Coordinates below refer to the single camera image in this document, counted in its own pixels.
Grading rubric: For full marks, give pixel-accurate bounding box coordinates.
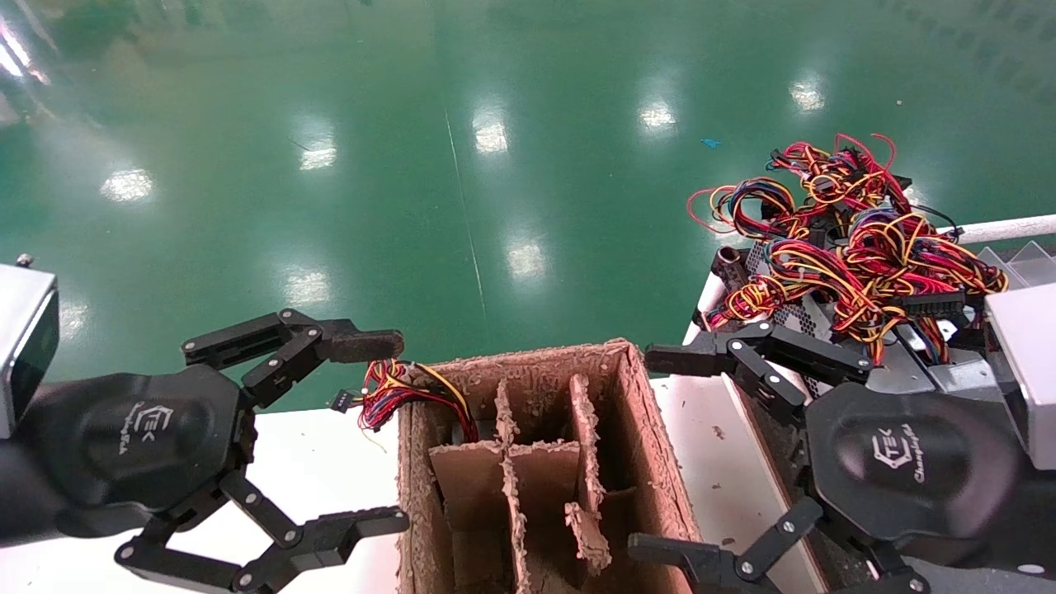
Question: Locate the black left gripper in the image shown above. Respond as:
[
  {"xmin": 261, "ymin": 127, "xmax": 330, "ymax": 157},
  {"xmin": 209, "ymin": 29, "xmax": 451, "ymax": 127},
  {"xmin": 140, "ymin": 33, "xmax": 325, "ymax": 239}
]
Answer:
[{"xmin": 18, "ymin": 309, "xmax": 411, "ymax": 594}]

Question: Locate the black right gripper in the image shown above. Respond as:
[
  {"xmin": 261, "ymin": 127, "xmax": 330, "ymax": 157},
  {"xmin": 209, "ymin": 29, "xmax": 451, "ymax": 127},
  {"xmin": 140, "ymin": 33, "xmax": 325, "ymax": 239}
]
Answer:
[{"xmin": 627, "ymin": 320, "xmax": 1025, "ymax": 594}]

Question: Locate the power supply with coloured wires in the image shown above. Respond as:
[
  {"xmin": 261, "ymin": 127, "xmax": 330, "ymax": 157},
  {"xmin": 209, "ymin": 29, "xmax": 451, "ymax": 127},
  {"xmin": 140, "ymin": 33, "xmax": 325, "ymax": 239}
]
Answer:
[{"xmin": 705, "ymin": 210, "xmax": 1011, "ymax": 393}]

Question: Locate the worn cardboard box with dividers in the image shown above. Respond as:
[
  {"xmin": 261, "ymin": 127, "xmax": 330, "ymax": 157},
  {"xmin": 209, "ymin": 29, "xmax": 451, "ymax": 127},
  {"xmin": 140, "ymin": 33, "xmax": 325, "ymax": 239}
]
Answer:
[{"xmin": 396, "ymin": 338, "xmax": 702, "ymax": 594}]

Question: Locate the small black cylinder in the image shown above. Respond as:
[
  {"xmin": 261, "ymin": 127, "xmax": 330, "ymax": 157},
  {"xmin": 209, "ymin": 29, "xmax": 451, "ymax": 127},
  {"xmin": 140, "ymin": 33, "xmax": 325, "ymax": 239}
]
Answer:
[{"xmin": 714, "ymin": 245, "xmax": 746, "ymax": 286}]

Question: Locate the clear plastic container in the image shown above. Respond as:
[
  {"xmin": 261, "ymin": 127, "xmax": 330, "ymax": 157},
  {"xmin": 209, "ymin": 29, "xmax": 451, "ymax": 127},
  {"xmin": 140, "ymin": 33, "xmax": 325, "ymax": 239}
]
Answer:
[{"xmin": 978, "ymin": 241, "xmax": 1056, "ymax": 290}]

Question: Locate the white tube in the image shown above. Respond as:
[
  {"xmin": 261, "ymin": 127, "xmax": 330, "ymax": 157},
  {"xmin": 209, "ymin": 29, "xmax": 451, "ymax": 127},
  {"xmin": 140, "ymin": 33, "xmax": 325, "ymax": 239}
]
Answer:
[{"xmin": 936, "ymin": 214, "xmax": 1056, "ymax": 247}]

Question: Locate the coloured wire bundle black connector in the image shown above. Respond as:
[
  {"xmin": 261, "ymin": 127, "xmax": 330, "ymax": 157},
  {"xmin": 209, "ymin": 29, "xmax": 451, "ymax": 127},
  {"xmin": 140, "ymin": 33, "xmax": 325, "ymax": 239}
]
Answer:
[{"xmin": 330, "ymin": 359, "xmax": 480, "ymax": 445}]

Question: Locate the pile of coloured wire harnesses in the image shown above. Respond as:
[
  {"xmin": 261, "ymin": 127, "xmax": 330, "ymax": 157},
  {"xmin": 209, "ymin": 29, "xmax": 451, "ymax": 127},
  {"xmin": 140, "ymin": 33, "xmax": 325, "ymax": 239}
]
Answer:
[{"xmin": 686, "ymin": 132, "xmax": 915, "ymax": 242}]

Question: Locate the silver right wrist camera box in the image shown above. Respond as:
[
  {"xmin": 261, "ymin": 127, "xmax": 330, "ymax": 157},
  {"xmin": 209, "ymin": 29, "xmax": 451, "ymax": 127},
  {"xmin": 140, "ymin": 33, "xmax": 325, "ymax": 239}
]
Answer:
[{"xmin": 984, "ymin": 282, "xmax": 1056, "ymax": 473}]

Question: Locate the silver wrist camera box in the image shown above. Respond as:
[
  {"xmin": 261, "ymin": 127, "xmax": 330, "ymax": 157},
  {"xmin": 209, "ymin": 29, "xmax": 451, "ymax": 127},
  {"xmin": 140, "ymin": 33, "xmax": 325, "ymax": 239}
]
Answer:
[
  {"xmin": 984, "ymin": 282, "xmax": 1056, "ymax": 473},
  {"xmin": 0, "ymin": 262, "xmax": 61, "ymax": 439}
]

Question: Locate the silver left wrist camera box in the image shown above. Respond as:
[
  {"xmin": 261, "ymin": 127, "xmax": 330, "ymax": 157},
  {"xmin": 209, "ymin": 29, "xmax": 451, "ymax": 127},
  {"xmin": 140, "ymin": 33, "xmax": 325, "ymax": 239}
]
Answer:
[{"xmin": 0, "ymin": 262, "xmax": 61, "ymax": 439}]

